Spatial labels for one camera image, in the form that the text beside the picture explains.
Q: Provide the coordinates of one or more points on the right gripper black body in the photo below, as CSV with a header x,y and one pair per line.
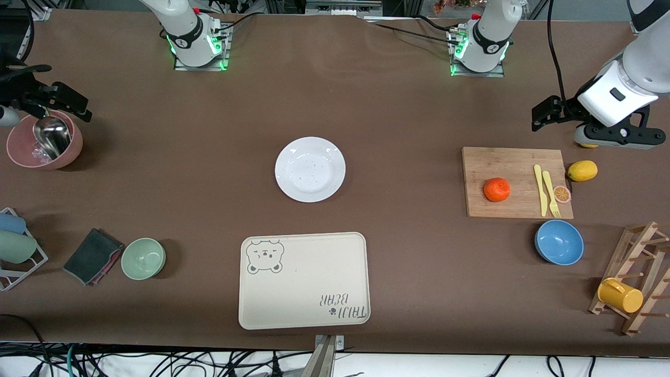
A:
x,y
22,91

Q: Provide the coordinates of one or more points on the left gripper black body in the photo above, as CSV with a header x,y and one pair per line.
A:
x,y
568,108

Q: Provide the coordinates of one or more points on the orange fruit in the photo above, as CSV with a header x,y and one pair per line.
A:
x,y
497,189

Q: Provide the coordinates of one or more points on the white round plate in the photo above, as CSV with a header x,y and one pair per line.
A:
x,y
310,169

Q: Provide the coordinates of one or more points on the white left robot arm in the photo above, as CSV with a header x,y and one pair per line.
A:
x,y
489,36

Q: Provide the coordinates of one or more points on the yellow lemon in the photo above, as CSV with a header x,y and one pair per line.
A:
x,y
582,170
589,145

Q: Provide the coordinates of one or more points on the metal scoop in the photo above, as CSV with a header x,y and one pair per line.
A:
x,y
52,136

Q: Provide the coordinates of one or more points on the pink bowl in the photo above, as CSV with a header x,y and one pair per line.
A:
x,y
21,146

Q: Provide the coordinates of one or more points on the bamboo cutting board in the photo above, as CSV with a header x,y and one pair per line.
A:
x,y
507,167

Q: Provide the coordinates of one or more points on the yellow plastic knife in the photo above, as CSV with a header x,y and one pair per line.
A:
x,y
540,188

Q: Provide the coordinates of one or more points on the yellow plastic fork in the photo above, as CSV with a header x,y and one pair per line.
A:
x,y
549,191

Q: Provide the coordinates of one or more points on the aluminium corner profile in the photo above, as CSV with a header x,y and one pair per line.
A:
x,y
635,26
41,14

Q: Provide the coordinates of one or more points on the orange slice piece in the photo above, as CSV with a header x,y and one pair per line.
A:
x,y
562,194

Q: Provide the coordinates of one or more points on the light blue cup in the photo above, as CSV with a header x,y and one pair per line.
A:
x,y
10,223

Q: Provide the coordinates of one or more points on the blue bowl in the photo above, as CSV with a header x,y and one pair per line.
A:
x,y
559,242

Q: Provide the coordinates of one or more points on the pale green cup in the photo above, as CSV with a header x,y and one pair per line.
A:
x,y
15,247

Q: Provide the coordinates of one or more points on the dark grey folded cloth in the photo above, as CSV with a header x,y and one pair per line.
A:
x,y
91,256

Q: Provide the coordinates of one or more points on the pale green bowl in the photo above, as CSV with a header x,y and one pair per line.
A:
x,y
143,258

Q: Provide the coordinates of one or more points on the yellow mug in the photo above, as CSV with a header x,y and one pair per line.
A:
x,y
620,296

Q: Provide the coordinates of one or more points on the wooden drying rack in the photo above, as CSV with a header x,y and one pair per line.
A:
x,y
651,293

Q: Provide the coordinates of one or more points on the cream tray with bear print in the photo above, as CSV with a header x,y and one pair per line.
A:
x,y
303,283

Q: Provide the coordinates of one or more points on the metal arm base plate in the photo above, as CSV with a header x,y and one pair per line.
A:
x,y
497,74
225,57

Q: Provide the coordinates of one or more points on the aluminium frame rail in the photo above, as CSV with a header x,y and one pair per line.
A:
x,y
340,8

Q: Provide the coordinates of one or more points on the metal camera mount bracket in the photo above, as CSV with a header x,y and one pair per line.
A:
x,y
324,358

